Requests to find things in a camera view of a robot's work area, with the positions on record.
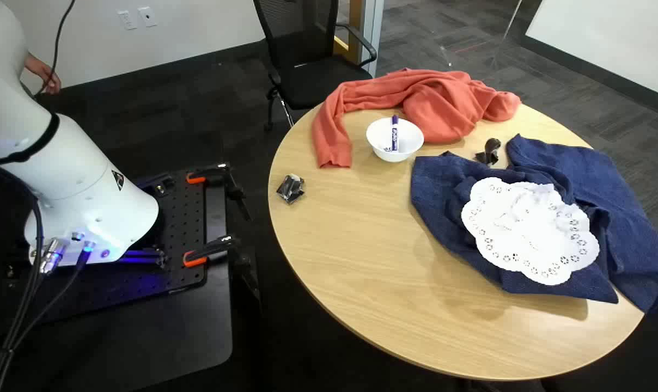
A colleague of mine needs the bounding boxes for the white bowl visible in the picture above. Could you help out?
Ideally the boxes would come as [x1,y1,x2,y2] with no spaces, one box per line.
[364,115,428,163]

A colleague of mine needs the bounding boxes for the small black binder clip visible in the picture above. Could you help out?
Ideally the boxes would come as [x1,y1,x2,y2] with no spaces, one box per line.
[274,173,307,205]

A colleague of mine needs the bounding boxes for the orange black clamp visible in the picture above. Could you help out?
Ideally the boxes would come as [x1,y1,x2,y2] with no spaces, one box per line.
[181,234,239,271]
[186,161,234,187]

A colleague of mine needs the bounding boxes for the black office chair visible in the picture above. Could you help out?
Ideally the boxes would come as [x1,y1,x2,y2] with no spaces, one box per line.
[252,0,380,132]

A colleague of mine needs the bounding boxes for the orange cloth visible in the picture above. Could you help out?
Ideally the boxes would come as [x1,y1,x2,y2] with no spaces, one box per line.
[311,67,524,169]

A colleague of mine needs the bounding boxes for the small black round object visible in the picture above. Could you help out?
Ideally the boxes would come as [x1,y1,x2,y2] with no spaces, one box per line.
[475,136,504,166]

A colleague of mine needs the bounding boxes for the white paper doily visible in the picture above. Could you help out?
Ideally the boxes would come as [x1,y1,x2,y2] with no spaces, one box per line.
[461,174,601,288]

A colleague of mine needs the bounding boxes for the black robot cart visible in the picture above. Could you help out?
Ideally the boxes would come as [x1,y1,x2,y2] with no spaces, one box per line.
[0,163,238,392]

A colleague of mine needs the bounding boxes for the dark blue cloth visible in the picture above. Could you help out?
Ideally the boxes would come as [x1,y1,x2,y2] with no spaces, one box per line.
[410,132,658,315]

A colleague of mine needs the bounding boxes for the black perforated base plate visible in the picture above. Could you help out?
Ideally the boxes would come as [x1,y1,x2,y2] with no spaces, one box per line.
[118,161,236,297]

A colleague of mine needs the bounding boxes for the wooden door frame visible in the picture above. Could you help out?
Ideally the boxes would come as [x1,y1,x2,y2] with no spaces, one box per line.
[335,0,386,75]

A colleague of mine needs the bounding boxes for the white wall outlet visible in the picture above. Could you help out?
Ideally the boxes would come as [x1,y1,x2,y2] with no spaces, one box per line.
[138,5,160,30]
[118,6,140,33]

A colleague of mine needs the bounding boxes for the black wall cable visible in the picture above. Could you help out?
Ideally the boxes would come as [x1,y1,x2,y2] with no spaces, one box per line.
[32,0,78,99]

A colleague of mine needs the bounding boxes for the orange cable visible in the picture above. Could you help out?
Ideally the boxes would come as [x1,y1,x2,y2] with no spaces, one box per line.
[21,53,63,96]

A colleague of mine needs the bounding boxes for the black base cable bundle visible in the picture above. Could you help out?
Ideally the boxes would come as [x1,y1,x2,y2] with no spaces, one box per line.
[0,193,93,392]

